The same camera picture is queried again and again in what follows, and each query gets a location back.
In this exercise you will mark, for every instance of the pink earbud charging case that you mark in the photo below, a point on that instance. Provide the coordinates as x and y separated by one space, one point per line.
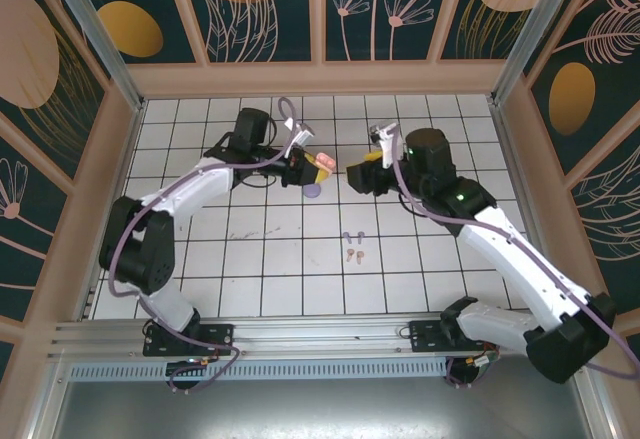
326 161

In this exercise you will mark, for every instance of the pink earbud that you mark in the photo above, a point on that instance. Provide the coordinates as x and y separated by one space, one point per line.
360 256

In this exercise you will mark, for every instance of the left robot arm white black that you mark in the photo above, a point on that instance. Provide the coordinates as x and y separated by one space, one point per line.
140 249

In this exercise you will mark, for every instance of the purple earbud charging case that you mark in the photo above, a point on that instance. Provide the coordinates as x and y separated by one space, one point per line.
313 191

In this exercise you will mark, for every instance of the grey metal sheet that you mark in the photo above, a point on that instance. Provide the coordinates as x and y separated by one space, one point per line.
320 414

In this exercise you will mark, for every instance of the pink screws pair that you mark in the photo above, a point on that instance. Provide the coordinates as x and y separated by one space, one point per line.
351 254

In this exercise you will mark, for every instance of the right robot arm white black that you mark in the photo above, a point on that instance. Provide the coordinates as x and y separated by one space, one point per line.
520 269

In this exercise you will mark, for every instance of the aluminium mounting rail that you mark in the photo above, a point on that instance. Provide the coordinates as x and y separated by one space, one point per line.
320 336

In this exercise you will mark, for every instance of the aluminium corner post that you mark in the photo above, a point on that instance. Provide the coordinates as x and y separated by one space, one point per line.
535 34
100 34

